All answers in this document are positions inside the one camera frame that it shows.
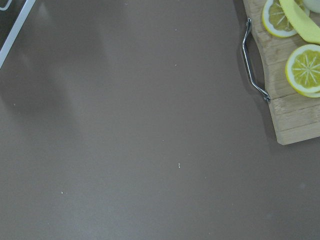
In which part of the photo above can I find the wooden cutting board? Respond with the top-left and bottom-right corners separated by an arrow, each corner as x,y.
243,0 -> 320,145

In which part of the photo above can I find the lemon slice stack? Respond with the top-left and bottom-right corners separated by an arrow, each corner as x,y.
285,44 -> 320,98

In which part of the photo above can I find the single lemon slice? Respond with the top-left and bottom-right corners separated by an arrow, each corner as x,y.
261,0 -> 297,38

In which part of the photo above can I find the yellow plastic knife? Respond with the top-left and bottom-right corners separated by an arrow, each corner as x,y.
279,0 -> 320,45

